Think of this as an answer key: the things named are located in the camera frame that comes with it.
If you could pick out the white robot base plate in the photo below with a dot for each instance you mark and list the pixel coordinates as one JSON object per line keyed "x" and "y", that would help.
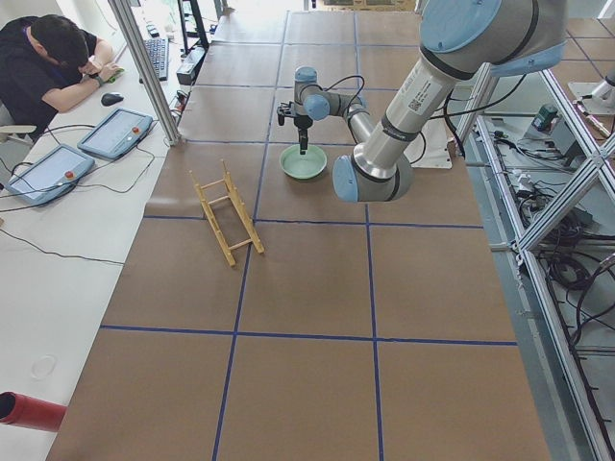
{"x": 432, "y": 151}

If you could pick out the black computer mouse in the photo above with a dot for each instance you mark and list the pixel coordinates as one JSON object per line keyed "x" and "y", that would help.
{"x": 111, "y": 98}

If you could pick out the black keyboard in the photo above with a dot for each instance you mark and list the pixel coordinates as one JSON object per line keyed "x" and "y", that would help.
{"x": 158, "y": 50}

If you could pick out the green power supply box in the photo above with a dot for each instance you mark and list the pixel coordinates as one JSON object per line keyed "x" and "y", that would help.
{"x": 544, "y": 118}

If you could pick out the red cylinder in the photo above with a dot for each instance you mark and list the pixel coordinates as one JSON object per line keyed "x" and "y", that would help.
{"x": 24, "y": 411}

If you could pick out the wooden dish rack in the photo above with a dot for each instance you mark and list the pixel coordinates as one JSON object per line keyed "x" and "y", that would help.
{"x": 227, "y": 214}

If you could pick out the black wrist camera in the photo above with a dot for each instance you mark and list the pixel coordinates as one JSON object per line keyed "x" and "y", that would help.
{"x": 285, "y": 111}

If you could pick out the aluminium frame post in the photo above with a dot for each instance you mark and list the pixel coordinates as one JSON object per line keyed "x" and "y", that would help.
{"x": 125, "y": 18}

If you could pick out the aluminium frame rail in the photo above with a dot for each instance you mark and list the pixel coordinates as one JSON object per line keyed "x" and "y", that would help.
{"x": 548, "y": 202}

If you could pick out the far teach pendant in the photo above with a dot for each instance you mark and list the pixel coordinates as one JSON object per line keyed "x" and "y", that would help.
{"x": 117, "y": 134}

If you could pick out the green plate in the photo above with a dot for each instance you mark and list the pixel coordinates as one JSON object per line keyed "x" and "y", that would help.
{"x": 303, "y": 165}

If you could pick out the near teach pendant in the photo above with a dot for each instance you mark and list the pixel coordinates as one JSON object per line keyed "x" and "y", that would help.
{"x": 49, "y": 177}

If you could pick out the teach pendant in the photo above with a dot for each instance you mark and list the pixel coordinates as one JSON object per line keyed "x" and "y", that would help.
{"x": 49, "y": 177}
{"x": 117, "y": 134}

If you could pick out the blue tape strip crosswise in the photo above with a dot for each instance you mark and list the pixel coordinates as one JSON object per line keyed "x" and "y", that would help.
{"x": 319, "y": 337}

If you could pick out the black box with label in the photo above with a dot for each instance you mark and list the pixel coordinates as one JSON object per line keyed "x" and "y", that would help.
{"x": 189, "y": 69}

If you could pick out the person in black shirt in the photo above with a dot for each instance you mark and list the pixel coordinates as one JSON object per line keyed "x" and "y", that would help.
{"x": 49, "y": 66}

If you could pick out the brown paper table cover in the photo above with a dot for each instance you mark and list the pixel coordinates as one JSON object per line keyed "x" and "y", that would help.
{"x": 169, "y": 396}

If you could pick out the blue tape strip lengthwise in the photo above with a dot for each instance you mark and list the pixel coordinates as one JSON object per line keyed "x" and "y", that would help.
{"x": 374, "y": 319}

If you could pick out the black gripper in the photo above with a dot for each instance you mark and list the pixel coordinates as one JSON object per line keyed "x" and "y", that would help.
{"x": 302, "y": 123}

